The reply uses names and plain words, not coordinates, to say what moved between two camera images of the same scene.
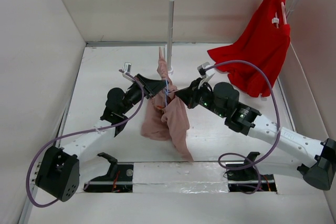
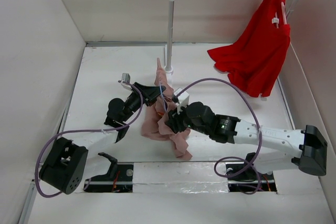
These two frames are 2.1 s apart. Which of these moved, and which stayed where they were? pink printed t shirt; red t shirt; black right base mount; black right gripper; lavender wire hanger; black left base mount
Moved: lavender wire hanger; black right gripper
Stayed: black left base mount; pink printed t shirt; red t shirt; black right base mount
